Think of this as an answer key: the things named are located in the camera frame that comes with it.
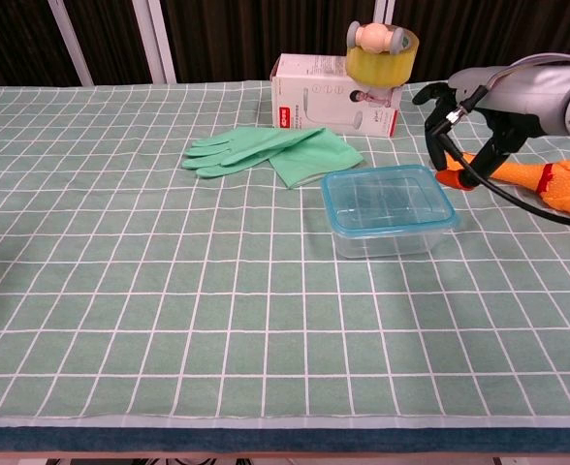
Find clear plastic container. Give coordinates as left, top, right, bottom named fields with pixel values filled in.
left=319, top=167, right=460, bottom=261

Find white red product box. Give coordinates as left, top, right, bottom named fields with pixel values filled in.
left=269, top=52, right=403, bottom=140

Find green white checked tablecloth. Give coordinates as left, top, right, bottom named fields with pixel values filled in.
left=0, top=79, right=570, bottom=430

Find blue transparent lid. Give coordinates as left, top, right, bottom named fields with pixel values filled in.
left=320, top=164, right=460, bottom=238

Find beige grey toy dumbbell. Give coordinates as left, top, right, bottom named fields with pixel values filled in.
left=346, top=21, right=411, bottom=54

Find dark blue under cloth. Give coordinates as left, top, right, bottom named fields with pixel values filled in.
left=0, top=425, right=570, bottom=455

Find black curtain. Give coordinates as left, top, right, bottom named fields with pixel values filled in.
left=0, top=0, right=570, bottom=87

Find yellowish clear tape roll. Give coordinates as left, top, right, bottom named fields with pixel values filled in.
left=345, top=31, right=421, bottom=88

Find white frame post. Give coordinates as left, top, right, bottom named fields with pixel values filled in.
left=134, top=0, right=177, bottom=84
left=49, top=0, right=95, bottom=87
left=372, top=0, right=396, bottom=25

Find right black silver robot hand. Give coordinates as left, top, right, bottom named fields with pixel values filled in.
left=411, top=65, right=570, bottom=193

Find green rubber glove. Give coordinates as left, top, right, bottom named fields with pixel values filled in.
left=181, top=126, right=365, bottom=191

